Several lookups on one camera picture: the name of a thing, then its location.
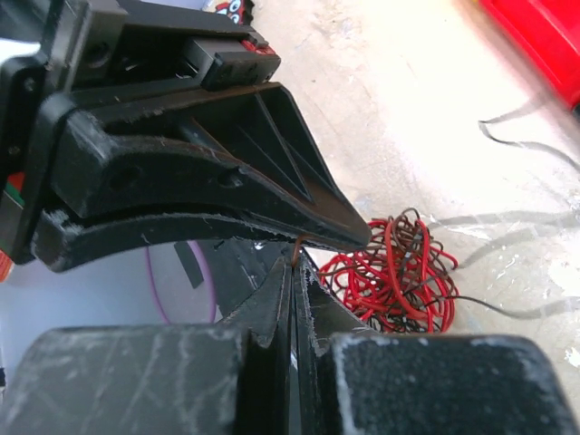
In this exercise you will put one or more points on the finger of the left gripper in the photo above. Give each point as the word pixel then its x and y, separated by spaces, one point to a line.
pixel 62 242
pixel 244 153

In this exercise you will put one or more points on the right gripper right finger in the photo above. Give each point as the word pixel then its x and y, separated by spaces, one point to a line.
pixel 353 380

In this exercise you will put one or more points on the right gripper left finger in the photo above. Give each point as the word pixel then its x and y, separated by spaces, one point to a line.
pixel 225 378

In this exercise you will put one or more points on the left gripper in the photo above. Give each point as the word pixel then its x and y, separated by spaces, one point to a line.
pixel 101 51

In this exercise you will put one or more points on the red plastic bin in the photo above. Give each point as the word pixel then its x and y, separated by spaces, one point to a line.
pixel 547 32

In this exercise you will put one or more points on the small printed sticker card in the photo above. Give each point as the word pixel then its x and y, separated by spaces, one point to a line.
pixel 239 11

